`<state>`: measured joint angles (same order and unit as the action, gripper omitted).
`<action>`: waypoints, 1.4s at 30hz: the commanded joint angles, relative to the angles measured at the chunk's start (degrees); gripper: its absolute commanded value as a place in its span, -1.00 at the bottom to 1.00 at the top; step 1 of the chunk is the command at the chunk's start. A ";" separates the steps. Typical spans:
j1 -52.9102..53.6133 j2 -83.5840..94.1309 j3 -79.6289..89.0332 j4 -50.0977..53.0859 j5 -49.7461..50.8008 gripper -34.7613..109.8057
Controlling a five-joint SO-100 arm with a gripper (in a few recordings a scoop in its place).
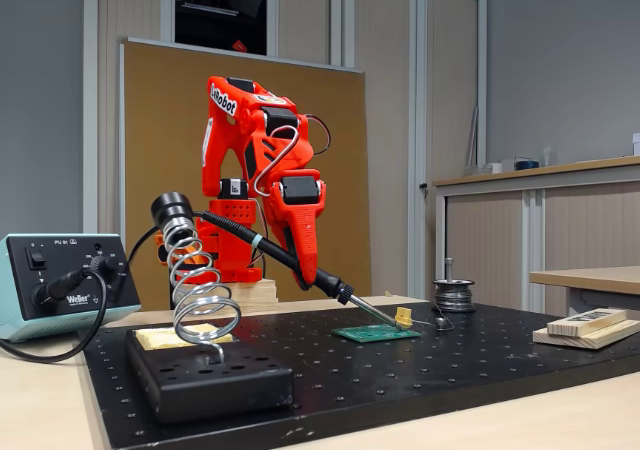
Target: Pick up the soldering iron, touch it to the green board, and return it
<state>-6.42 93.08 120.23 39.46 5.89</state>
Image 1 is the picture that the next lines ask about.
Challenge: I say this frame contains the teal Weller soldering station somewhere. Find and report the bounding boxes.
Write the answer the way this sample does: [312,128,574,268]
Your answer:
[0,233,142,344]

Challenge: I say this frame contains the green circuit board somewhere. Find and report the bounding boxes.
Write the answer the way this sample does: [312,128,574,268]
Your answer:
[330,322,422,344]

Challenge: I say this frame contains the black perforated breadboard plate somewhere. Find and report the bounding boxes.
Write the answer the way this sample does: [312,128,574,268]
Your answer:
[82,302,640,450]

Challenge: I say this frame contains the yellow cleaning sponge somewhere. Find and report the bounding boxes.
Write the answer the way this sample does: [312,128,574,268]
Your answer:
[135,322,235,352]

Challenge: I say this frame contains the metal spring iron holder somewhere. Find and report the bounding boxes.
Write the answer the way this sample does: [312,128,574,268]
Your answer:
[151,191,243,366]

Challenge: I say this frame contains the wooden plank printed KAPLA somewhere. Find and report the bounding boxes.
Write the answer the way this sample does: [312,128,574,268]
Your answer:
[546,307,629,336]

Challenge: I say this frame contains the solder wire spool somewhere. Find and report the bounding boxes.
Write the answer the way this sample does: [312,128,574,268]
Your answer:
[432,278,477,314]

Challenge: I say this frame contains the grey looped servo cable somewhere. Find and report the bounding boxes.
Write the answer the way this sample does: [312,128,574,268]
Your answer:
[253,124,301,197]

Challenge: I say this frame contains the light wood desk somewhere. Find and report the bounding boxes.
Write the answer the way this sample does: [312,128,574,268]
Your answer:
[528,265,640,321]

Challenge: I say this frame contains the plain wooden plank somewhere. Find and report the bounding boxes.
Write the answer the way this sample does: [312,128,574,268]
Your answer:
[532,318,640,351]

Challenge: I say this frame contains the tall grey roller cabinet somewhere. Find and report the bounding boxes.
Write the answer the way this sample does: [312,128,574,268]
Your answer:
[82,0,489,301]

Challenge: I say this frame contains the black soldering stand base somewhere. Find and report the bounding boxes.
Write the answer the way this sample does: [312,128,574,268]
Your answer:
[124,327,296,426]

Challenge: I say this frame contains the black soldering iron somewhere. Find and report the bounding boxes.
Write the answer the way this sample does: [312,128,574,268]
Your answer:
[197,210,407,330]

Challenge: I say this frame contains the low beige sideboard cabinet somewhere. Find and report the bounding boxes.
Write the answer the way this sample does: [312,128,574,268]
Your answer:
[430,155,640,316]

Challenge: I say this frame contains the thin solder wire strand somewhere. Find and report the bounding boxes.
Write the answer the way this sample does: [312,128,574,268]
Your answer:
[409,309,455,332]

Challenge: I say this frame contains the leaning grey rods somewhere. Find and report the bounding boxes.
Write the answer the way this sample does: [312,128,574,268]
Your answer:
[466,105,482,167]

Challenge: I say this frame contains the red black servo cable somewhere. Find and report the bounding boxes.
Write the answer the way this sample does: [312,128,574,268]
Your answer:
[304,113,332,156]

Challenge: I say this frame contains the stack of wooden planks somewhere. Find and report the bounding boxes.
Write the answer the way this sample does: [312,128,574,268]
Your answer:
[172,277,279,316]

